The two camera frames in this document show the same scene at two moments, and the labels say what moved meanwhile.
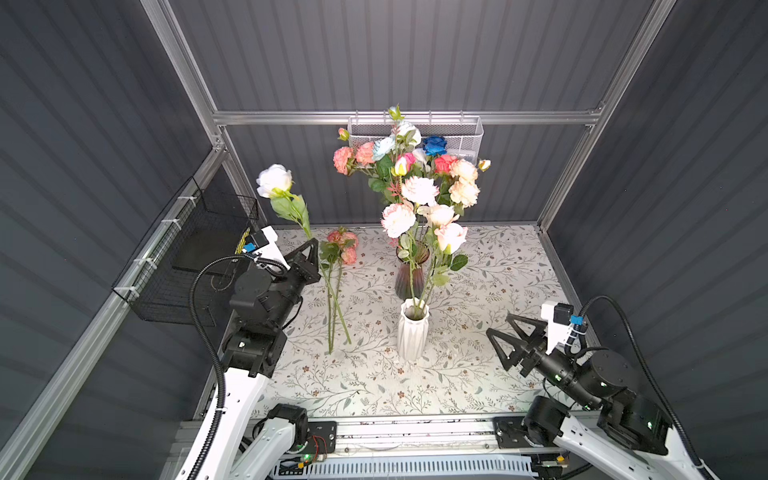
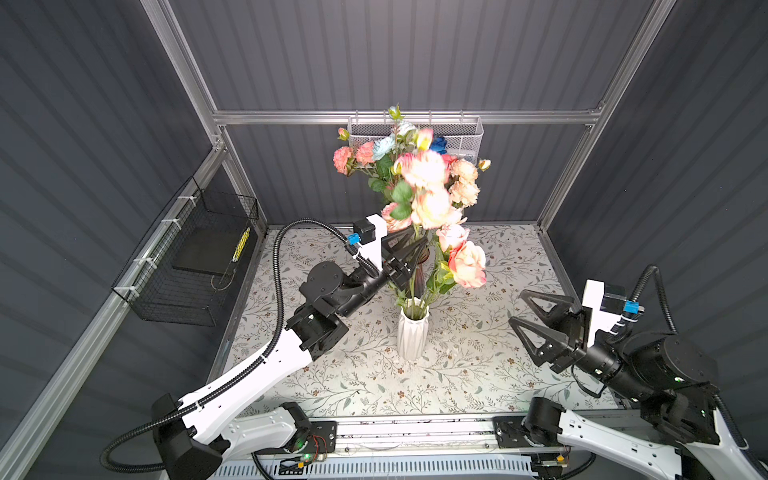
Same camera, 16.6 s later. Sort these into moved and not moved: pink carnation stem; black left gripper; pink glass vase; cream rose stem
Moved: black left gripper
Not moved: cream rose stem; pink glass vase; pink carnation stem
